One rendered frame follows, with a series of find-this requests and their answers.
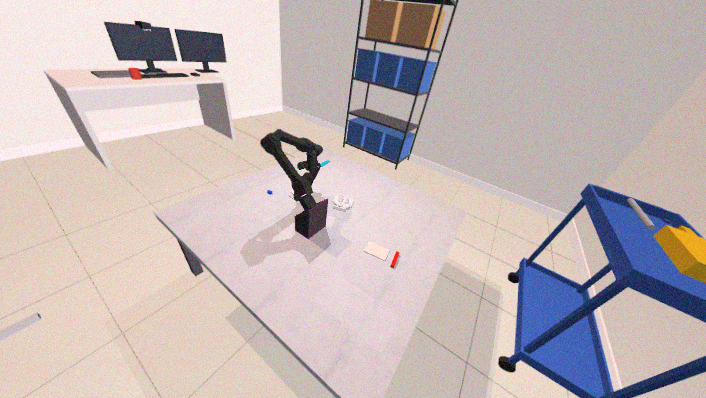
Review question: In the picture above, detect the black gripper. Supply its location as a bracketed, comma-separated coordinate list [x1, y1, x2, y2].
[303, 160, 321, 186]

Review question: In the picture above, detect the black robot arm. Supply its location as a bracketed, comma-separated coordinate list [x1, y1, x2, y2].
[260, 129, 323, 212]

